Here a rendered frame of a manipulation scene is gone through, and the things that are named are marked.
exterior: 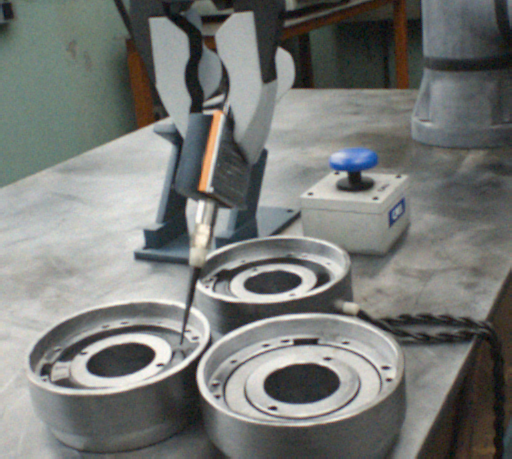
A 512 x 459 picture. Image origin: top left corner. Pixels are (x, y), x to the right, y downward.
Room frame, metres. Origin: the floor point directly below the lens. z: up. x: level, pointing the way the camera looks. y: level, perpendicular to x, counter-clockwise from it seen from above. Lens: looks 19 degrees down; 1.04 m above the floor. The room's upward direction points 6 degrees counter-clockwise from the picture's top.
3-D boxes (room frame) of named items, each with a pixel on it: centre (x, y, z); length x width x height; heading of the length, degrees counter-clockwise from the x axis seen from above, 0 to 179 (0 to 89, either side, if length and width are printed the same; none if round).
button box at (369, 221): (0.60, -0.09, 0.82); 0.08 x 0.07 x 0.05; 149
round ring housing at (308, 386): (0.34, -0.01, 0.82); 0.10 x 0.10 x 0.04
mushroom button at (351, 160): (0.60, -0.08, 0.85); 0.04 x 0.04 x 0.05
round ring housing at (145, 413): (0.38, 0.08, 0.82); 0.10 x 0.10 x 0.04
